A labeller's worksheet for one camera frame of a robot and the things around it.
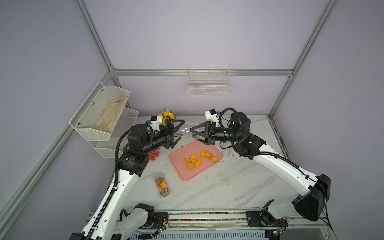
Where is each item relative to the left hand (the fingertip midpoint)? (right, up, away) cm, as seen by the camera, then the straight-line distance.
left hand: (182, 130), depth 63 cm
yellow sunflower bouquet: (-12, +9, +26) cm, 30 cm away
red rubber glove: (-23, -17, +36) cm, 46 cm away
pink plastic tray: (-7, -18, +36) cm, 41 cm away
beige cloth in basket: (-42, +8, +18) cm, 46 cm away
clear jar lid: (+22, -28, +26) cm, 44 cm away
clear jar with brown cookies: (-14, -31, +20) cm, 39 cm away
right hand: (+3, -3, -4) cm, 6 cm away
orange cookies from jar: (+3, -21, +30) cm, 37 cm away
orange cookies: (+12, -16, +33) cm, 39 cm away
